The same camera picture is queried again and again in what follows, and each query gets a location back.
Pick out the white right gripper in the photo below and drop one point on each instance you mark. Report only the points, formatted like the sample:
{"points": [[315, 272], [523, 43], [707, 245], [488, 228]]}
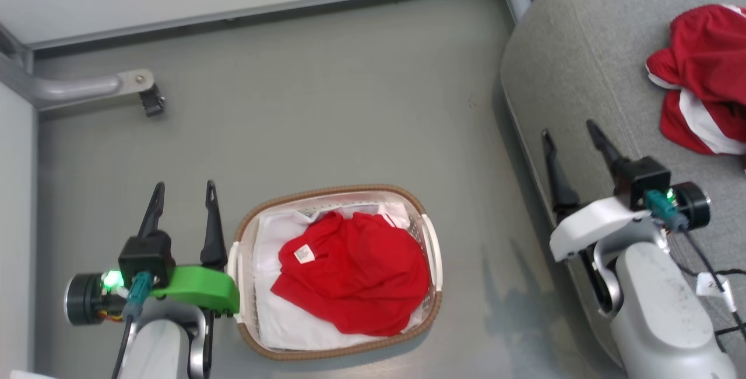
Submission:
{"points": [[588, 224]]}

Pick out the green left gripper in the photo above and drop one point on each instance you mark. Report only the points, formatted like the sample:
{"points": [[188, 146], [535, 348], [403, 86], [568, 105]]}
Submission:
{"points": [[198, 287]]}

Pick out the white laundry basket brown rim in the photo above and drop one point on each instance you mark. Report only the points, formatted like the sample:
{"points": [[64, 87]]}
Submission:
{"points": [[428, 251]]}

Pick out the grey fabric sofa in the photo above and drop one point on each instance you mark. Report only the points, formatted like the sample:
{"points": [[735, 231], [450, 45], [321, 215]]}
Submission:
{"points": [[583, 64]]}

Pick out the right gripper black motor cylinder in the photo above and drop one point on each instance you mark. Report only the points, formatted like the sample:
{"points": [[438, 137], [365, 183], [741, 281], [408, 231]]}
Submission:
{"points": [[692, 205]]}

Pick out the gripper black motor cylinder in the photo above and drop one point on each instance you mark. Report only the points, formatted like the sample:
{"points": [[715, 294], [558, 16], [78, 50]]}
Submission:
{"points": [[692, 205], [84, 299]]}

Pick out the black caster wheel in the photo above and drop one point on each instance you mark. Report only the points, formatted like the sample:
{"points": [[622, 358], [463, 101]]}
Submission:
{"points": [[152, 102]]}

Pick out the left gripper black motor cylinder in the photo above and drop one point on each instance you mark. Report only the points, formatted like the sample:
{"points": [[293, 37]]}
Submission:
{"points": [[84, 299]]}

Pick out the red and white garment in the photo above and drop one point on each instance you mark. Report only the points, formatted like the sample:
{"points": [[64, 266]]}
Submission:
{"points": [[708, 64]]}

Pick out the red shirt with white label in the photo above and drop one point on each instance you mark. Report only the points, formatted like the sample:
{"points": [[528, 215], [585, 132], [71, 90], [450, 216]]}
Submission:
{"points": [[355, 274]]}

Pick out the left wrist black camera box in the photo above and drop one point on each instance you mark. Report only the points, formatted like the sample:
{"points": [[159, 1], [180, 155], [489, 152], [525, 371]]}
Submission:
{"points": [[145, 258]]}

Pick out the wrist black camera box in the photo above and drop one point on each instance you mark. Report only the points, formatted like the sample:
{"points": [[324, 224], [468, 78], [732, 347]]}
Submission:
{"points": [[644, 179], [145, 258]]}

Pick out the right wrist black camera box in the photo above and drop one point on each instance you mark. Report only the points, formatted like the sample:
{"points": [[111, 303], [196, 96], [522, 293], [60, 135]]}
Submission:
{"points": [[644, 179]]}

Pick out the grey metal frame leg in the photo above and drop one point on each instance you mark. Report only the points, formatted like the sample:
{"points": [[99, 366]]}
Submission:
{"points": [[76, 86]]}

